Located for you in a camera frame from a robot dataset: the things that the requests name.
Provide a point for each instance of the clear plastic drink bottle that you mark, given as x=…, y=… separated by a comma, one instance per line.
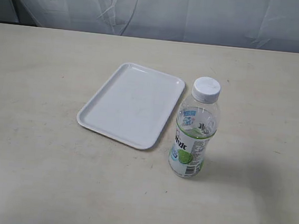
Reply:
x=196, y=123

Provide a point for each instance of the white plastic tray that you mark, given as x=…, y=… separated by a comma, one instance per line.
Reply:
x=133, y=105

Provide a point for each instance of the white backdrop curtain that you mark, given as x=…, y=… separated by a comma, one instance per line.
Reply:
x=260, y=24

